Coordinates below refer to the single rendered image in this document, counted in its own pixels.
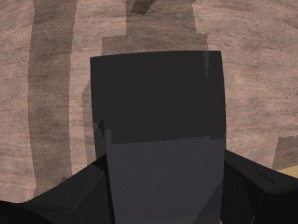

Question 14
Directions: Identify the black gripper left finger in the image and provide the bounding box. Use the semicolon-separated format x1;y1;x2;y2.
0;153;116;224

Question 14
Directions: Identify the tan flat panel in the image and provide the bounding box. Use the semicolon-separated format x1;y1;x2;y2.
278;165;298;179

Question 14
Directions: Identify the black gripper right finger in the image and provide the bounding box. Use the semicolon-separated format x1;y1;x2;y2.
220;148;298;224

